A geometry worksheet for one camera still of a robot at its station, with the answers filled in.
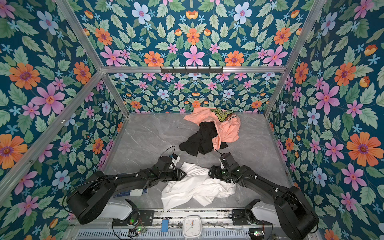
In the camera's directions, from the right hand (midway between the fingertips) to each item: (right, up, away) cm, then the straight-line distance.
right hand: (212, 174), depth 85 cm
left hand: (-15, +1, 0) cm, 15 cm away
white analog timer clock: (-11, -20, -16) cm, 28 cm away
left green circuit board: (-38, -23, -14) cm, 47 cm away
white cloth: (-9, -4, -6) cm, 12 cm away
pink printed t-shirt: (+12, +29, +21) cm, 38 cm away
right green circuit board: (+20, -24, -14) cm, 34 cm away
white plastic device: (-42, -8, -5) cm, 43 cm away
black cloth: (-7, +18, +8) cm, 21 cm away
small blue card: (-25, -22, -12) cm, 35 cm away
